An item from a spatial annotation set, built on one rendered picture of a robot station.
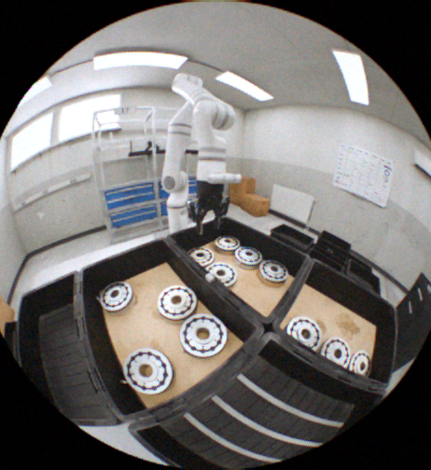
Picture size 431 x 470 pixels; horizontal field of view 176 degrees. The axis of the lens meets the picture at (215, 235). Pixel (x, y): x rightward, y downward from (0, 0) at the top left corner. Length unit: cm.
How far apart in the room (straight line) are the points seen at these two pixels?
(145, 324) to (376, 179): 330
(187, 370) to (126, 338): 16
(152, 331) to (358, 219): 320
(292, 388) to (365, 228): 303
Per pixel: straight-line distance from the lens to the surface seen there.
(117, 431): 59
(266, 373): 36
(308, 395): 41
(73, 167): 310
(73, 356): 48
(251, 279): 47
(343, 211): 315
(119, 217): 222
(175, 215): 61
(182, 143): 56
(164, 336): 37
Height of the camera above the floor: 117
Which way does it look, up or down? 31 degrees down
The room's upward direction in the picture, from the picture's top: 3 degrees clockwise
